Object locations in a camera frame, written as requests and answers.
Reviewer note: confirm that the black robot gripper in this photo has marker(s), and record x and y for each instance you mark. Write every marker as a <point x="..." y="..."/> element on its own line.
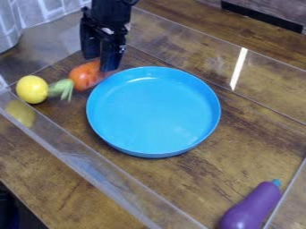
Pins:
<point x="103" y="31"/>

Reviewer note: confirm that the orange toy carrot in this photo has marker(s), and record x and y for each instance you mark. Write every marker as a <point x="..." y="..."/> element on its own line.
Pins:
<point x="83" y="77"/>

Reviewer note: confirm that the blue round plastic tray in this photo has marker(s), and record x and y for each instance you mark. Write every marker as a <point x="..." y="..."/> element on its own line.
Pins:
<point x="153" y="111"/>

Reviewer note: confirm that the white grid curtain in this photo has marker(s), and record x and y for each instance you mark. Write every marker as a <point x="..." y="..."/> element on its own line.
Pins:
<point x="22" y="14"/>

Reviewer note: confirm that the yellow toy lemon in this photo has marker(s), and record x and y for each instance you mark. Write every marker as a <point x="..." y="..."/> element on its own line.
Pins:
<point x="33" y="89"/>

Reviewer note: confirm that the purple toy eggplant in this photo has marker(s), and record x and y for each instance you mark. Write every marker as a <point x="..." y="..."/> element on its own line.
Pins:
<point x="250" y="212"/>

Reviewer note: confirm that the clear acrylic barrier wall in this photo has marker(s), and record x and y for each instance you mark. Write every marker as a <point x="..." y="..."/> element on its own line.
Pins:
<point x="154" y="210"/>

